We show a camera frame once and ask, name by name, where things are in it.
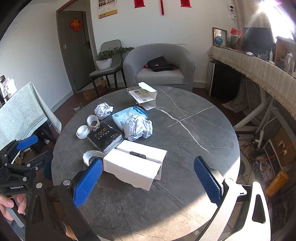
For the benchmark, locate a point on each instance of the white patterned tablecloth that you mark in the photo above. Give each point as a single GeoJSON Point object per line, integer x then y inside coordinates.
{"type": "Point", "coordinates": [24, 112]}

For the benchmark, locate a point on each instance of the wall calendar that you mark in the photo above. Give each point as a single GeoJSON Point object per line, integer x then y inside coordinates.
{"type": "Point", "coordinates": [106, 8]}

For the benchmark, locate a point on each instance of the black cabinet under desk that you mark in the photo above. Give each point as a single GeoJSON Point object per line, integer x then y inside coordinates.
{"type": "Point", "coordinates": [223, 82]}

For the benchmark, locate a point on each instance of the white security camera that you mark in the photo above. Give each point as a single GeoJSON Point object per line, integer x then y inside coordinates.
{"type": "Point", "coordinates": [231, 9]}

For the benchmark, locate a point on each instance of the blue white tissue pack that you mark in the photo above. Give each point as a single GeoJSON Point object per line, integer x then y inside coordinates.
{"type": "Point", "coordinates": [122, 116]}

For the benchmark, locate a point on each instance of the white paper cup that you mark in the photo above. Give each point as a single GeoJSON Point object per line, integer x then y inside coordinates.
{"type": "Point", "coordinates": [91, 155]}

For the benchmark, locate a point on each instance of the white tape roll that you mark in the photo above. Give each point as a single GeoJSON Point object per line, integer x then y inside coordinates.
{"type": "Point", "coordinates": [82, 132]}

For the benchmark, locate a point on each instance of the round grey marble table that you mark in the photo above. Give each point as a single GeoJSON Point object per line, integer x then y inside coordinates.
{"type": "Point", "coordinates": [130, 204]}

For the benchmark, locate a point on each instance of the potted green plant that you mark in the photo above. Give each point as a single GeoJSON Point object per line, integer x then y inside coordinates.
{"type": "Point", "coordinates": [104, 58]}

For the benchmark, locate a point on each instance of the black handbag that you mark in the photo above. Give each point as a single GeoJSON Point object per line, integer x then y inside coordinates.
{"type": "Point", "coordinates": [160, 64]}

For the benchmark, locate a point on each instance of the framed picture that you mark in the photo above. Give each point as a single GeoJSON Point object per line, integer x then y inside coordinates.
{"type": "Point", "coordinates": [222, 33]}

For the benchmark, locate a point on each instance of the grey armchair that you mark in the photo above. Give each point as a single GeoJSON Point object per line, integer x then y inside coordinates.
{"type": "Point", "coordinates": [136, 70]}

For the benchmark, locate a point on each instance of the black monitor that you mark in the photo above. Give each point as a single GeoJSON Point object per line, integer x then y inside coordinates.
{"type": "Point", "coordinates": [257, 40]}

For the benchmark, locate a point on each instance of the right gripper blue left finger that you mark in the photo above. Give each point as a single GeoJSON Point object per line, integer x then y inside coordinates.
{"type": "Point", "coordinates": [83, 188]}

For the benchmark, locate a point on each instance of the brown cardboard box on floor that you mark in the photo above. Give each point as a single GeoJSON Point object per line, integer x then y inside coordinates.
{"type": "Point", "coordinates": [91, 93]}

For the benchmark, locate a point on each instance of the red wall scroll left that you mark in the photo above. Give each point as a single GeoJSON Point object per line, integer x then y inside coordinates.
{"type": "Point", "coordinates": [139, 3]}

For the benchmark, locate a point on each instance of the grey dining chair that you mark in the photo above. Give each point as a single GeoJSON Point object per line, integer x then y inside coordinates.
{"type": "Point", "coordinates": [117, 65]}

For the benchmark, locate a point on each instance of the brown cardboard tape core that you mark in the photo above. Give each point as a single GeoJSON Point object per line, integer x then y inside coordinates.
{"type": "Point", "coordinates": [92, 121]}

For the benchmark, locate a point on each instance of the black Face tissue pack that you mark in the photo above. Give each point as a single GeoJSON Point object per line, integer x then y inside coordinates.
{"type": "Point", "coordinates": [105, 138]}

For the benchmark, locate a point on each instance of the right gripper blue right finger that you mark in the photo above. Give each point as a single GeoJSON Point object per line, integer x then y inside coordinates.
{"type": "Point", "coordinates": [210, 180]}

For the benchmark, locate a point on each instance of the person's left hand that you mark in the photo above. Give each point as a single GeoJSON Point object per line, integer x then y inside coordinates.
{"type": "Point", "coordinates": [6, 202]}

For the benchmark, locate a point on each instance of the white cardboard box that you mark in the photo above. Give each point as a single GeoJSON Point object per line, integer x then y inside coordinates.
{"type": "Point", "coordinates": [135, 164]}

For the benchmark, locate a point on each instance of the red fu door sticker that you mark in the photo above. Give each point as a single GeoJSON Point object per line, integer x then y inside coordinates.
{"type": "Point", "coordinates": [76, 24]}

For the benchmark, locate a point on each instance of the beige fringed desk cloth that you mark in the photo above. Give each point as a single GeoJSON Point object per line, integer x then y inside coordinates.
{"type": "Point", "coordinates": [272, 79]}

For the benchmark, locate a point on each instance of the red chinese knot ornament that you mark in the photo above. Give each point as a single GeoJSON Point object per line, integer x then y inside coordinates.
{"type": "Point", "coordinates": [162, 7]}

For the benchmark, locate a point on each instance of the orange bottle on floor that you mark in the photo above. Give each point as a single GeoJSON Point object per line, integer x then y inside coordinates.
{"type": "Point", "coordinates": [279, 181]}

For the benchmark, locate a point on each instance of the small white paper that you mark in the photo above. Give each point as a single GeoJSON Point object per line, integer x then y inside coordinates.
{"type": "Point", "coordinates": [103, 110]}

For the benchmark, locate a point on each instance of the small blue globe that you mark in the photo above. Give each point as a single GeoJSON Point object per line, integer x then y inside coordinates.
{"type": "Point", "coordinates": [218, 41]}

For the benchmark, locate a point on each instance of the large white paper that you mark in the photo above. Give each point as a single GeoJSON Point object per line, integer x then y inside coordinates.
{"type": "Point", "coordinates": [137, 126]}

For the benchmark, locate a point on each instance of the white printed carton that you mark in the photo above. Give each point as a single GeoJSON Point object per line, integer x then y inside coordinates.
{"type": "Point", "coordinates": [144, 95]}

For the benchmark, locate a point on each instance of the grey door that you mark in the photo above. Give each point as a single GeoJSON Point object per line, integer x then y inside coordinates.
{"type": "Point", "coordinates": [76, 49]}

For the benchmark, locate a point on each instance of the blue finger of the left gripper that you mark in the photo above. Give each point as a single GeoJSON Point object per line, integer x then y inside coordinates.
{"type": "Point", "coordinates": [40, 161]}
{"type": "Point", "coordinates": [23, 144]}

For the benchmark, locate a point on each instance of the red wall scroll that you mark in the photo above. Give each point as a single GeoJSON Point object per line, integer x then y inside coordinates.
{"type": "Point", "coordinates": [139, 3]}
{"type": "Point", "coordinates": [185, 3]}

